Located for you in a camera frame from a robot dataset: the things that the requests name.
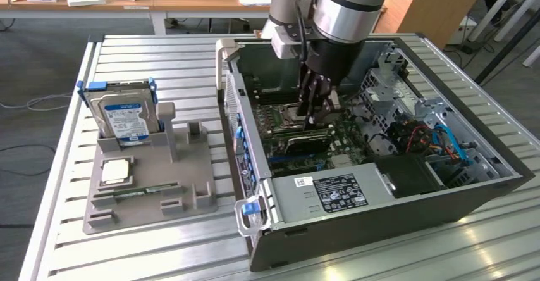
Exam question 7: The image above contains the white floor cable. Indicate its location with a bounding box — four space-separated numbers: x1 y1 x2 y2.
0 92 73 111

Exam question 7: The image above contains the hard disk with blue carrier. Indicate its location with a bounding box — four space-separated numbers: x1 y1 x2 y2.
74 78 158 146

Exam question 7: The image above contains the blue expansion slot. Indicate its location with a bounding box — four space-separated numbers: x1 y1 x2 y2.
269 156 313 165

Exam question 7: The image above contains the green motherboard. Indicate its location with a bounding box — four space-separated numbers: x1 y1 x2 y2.
247 84 379 177

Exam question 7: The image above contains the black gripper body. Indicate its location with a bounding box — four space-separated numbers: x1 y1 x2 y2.
302 39 363 87

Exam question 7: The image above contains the white floor device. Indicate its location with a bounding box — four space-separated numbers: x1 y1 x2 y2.
446 16 479 46

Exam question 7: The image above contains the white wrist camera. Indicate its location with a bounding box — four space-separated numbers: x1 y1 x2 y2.
269 23 315 59

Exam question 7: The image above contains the silver chipset heatsink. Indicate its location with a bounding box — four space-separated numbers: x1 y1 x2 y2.
334 154 359 168

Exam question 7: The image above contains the black graphics card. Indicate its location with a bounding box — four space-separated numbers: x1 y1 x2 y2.
283 131 333 157

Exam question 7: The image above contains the black plastic shroud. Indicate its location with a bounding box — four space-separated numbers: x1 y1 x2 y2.
374 154 447 199

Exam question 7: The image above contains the black open PC case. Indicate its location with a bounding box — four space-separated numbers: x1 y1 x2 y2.
214 37 535 272

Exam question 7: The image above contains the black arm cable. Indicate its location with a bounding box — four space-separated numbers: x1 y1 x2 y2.
294 0 321 63

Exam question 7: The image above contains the silver disk bay cage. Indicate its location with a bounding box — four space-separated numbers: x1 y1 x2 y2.
357 67 426 142

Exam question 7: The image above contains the white table frame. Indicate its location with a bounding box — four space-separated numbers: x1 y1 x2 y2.
465 0 540 68

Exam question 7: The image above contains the light blue wire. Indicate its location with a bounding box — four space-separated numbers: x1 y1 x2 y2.
433 123 471 168

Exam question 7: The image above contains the red and black wire bundle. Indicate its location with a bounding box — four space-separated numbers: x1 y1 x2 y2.
402 124 437 155

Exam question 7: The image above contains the grey parts rack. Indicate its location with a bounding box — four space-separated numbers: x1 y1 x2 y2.
81 101 218 236

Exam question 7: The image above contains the grey power supply unit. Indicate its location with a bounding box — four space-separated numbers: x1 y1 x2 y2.
269 163 395 224

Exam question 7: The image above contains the silver CPU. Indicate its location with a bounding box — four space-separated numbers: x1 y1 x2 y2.
99 159 131 186

